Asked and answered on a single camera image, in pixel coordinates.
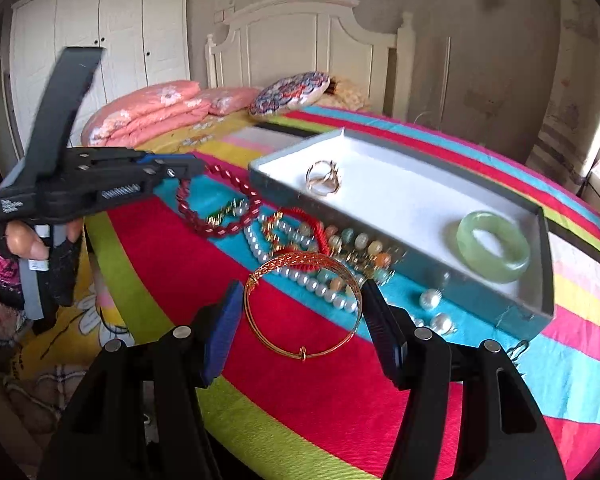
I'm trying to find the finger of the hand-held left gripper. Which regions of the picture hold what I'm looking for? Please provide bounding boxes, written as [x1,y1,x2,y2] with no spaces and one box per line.
[87,150,207,188]

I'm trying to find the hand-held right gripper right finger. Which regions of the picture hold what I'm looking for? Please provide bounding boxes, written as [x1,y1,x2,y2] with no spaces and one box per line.
[360,280,568,480]

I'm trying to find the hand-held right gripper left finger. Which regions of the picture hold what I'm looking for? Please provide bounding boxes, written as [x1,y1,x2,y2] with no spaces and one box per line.
[37,280,246,480]

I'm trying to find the gold bangle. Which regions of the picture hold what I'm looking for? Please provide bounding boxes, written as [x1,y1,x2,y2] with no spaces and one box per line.
[243,252,365,361]

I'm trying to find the red bead bracelet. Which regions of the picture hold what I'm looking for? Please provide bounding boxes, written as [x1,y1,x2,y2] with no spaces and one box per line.
[175,162,263,238]

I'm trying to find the pearl earring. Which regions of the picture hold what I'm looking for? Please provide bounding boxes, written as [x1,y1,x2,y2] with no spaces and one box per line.
[430,312,458,336]
[419,287,443,311]

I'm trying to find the gold green charm bracelet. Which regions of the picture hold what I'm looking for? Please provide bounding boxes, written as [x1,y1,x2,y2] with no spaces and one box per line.
[207,199,251,226]

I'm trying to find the silver link bracelet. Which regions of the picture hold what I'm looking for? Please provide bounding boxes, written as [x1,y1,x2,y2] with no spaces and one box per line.
[242,212,361,313]

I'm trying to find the multicolour stone bead bracelet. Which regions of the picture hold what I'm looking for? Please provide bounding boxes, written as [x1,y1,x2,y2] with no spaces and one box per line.
[290,222,398,291]

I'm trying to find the green jade bangle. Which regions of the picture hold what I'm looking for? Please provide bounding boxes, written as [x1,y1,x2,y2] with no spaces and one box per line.
[455,210,531,285]

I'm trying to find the red cord bracelet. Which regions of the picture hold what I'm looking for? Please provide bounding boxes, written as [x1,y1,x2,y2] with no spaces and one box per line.
[267,207,333,256]

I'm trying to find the grey jewelry tray box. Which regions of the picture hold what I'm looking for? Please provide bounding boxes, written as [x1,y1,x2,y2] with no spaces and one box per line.
[247,127,556,343]

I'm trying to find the gold ring bracelets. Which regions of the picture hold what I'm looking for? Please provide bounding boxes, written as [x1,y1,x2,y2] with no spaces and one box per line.
[305,160,343,196]

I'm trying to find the person's left hand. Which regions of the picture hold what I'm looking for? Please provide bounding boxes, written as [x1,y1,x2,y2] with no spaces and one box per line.
[0,221,84,306]

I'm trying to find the pink folded quilt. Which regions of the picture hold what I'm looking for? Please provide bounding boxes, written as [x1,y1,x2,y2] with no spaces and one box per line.
[80,80,212,148]

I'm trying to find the pink pillow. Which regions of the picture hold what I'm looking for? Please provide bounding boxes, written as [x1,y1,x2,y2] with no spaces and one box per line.
[200,86,262,117]

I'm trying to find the striped colourful blanket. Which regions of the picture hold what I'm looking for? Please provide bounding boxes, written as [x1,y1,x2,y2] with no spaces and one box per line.
[85,105,600,480]

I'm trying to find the round patterned cushion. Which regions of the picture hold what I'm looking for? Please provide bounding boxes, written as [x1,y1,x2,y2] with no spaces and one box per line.
[248,71,331,120]

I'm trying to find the white wardrobe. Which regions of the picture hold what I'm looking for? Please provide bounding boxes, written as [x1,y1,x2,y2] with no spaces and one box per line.
[10,0,191,161]

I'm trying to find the white bed headboard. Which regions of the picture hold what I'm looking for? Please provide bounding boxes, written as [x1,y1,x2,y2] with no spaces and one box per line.
[205,0,416,121]

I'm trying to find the beige fuzzy pillow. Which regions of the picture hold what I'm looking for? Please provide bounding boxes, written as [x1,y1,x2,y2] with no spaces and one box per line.
[325,75,373,111]

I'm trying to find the plaid cloth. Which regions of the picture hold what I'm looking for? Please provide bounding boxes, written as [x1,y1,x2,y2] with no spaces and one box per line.
[2,362,83,433]

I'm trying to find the beige patterned curtain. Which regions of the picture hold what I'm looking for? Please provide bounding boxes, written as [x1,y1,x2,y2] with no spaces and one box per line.
[525,10,600,196]

